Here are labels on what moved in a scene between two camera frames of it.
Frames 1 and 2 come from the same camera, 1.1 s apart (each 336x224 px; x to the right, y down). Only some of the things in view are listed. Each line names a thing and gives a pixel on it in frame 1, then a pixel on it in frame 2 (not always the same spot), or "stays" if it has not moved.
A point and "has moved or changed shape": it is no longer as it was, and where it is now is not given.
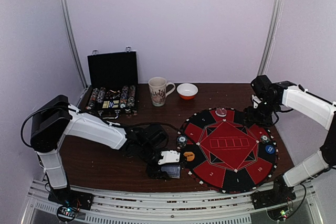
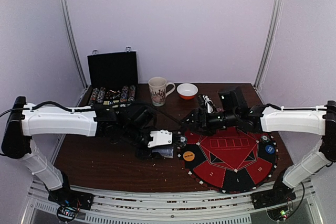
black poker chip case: x=112 y=83 stays
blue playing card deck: x=173 y=171 has moved or changed shape
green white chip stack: x=181 y=140 stays
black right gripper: x=255 y=116 -> x=200 y=116
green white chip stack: x=264 y=139 stays
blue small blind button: x=270 y=149 stays
